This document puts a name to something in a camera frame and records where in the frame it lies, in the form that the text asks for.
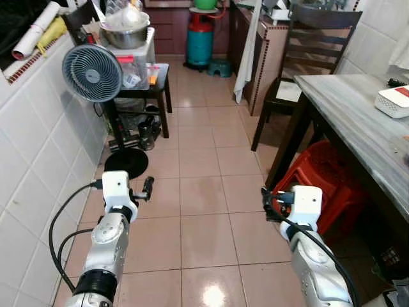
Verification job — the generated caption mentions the red plastic stool stack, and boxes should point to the red plastic stool stack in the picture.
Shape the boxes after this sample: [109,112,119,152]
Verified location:
[275,141,368,234]

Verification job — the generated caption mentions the dark wooden dining table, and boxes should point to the dark wooden dining table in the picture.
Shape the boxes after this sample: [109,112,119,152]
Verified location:
[265,74,409,256]

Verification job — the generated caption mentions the dark wooden chair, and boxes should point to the dark wooden chair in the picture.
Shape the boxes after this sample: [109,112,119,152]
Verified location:
[251,6,362,152]

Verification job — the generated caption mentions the white paper sheet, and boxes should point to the white paper sheet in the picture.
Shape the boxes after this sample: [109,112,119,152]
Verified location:
[276,81,302,103]

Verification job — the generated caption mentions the black side table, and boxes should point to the black side table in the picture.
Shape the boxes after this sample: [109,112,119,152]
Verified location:
[115,63,173,138]

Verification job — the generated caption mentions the clear plastic storage box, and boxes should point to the clear plastic storage box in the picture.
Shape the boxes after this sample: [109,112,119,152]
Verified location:
[96,29,157,90]

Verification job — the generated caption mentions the grey standing fan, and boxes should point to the grey standing fan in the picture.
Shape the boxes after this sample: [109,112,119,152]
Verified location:
[62,43,149,180]

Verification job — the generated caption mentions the white hanging towel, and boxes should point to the white hanging towel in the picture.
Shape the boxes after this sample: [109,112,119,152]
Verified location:
[233,0,263,104]

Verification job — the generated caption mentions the small green plastic stool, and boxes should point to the small green plastic stool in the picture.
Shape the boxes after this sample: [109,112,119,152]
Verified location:
[208,59,233,78]

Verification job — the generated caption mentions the tiled kitchen counter cabinet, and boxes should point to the tiled kitchen counter cabinet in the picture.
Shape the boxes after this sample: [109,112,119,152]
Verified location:
[229,0,291,116]

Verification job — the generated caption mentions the white box with red label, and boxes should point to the white box with red label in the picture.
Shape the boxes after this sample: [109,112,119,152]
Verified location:
[374,85,409,120]

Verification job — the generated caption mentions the metal mixing bowl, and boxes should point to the metal mixing bowl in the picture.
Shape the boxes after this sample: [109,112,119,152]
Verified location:
[100,18,151,50]

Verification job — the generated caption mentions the teal gas cylinder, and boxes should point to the teal gas cylinder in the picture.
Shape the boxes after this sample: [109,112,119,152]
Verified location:
[185,8,215,70]

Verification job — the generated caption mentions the clear plastic bag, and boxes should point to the clear plastic bag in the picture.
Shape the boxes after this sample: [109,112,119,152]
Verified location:
[105,0,146,29]

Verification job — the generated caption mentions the yellow rubber gloves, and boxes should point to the yellow rubber gloves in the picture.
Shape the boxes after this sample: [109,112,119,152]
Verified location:
[36,16,68,55]

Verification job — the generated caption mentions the white paper roll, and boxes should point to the white paper roll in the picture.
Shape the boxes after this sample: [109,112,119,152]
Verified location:
[12,1,61,60]

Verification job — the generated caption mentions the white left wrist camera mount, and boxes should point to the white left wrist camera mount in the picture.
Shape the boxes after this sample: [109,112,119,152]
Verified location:
[101,171,133,213]

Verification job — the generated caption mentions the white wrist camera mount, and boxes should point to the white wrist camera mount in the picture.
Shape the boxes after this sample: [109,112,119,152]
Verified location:
[291,185,323,232]
[101,171,133,213]

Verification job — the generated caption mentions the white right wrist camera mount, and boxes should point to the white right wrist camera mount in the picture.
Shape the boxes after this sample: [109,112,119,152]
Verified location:
[291,185,323,232]

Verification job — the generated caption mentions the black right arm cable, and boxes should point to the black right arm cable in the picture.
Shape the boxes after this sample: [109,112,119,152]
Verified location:
[272,208,362,307]

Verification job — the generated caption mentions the short black left arm cable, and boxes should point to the short black left arm cable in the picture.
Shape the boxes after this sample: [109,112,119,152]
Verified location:
[58,228,96,269]

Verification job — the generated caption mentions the long black left arm cable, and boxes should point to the long black left arm cable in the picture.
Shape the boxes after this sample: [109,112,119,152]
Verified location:
[49,181,104,293]

